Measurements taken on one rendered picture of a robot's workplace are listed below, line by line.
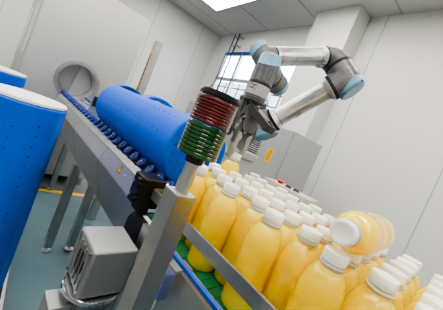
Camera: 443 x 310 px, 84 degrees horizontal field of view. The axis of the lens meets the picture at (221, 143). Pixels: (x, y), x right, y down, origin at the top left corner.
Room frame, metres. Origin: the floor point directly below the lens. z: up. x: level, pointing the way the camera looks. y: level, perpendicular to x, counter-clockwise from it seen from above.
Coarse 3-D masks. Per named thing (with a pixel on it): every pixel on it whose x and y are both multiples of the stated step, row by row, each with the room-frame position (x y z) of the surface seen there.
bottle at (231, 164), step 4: (228, 160) 0.81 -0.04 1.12; (232, 160) 0.81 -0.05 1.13; (236, 160) 0.81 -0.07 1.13; (224, 164) 0.81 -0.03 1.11; (228, 164) 0.80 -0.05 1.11; (232, 164) 0.80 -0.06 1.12; (236, 164) 0.81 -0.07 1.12; (224, 168) 0.80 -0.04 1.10; (228, 168) 0.80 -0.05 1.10; (232, 168) 0.80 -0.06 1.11; (236, 168) 0.80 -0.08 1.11; (228, 172) 0.79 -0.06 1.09
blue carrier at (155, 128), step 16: (112, 96) 1.33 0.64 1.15; (128, 96) 1.24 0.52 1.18; (144, 96) 1.19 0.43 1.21; (96, 112) 1.47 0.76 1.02; (112, 112) 1.24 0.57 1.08; (128, 112) 1.12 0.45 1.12; (144, 112) 1.03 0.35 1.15; (160, 112) 0.98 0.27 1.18; (176, 112) 0.94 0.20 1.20; (112, 128) 1.28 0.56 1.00; (128, 128) 1.08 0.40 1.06; (144, 128) 0.97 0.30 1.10; (160, 128) 0.90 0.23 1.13; (176, 128) 0.85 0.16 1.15; (128, 144) 1.20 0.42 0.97; (144, 144) 0.95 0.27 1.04; (160, 144) 0.86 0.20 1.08; (176, 144) 0.86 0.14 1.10; (224, 144) 1.01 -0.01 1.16; (160, 160) 0.86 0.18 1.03; (176, 160) 0.88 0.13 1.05; (176, 176) 0.90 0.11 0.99
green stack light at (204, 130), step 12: (192, 120) 0.35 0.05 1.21; (192, 132) 0.35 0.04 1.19; (204, 132) 0.34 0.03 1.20; (216, 132) 0.35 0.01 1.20; (180, 144) 0.36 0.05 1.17; (192, 144) 0.34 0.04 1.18; (204, 144) 0.34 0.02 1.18; (216, 144) 0.35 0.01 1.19; (192, 156) 0.35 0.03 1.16; (204, 156) 0.35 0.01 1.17; (216, 156) 0.36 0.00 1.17
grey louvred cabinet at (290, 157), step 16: (256, 144) 2.61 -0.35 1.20; (272, 144) 2.45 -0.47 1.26; (288, 144) 2.32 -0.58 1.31; (304, 144) 2.44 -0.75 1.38; (272, 160) 2.39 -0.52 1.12; (288, 160) 2.36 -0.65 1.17; (304, 160) 2.51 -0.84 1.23; (272, 176) 2.33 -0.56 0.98; (288, 176) 2.42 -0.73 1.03; (304, 176) 2.58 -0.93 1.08
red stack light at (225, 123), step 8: (200, 96) 0.36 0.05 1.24; (208, 96) 0.35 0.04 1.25; (200, 104) 0.35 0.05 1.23; (208, 104) 0.34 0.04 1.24; (216, 104) 0.34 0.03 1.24; (224, 104) 0.35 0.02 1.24; (192, 112) 0.36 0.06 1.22; (200, 112) 0.35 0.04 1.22; (208, 112) 0.34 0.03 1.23; (216, 112) 0.35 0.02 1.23; (224, 112) 0.35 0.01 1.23; (232, 112) 0.36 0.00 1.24; (200, 120) 0.35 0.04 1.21; (208, 120) 0.34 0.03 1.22; (216, 120) 0.35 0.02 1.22; (224, 120) 0.35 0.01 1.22; (232, 120) 0.37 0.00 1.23; (224, 128) 0.36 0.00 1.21
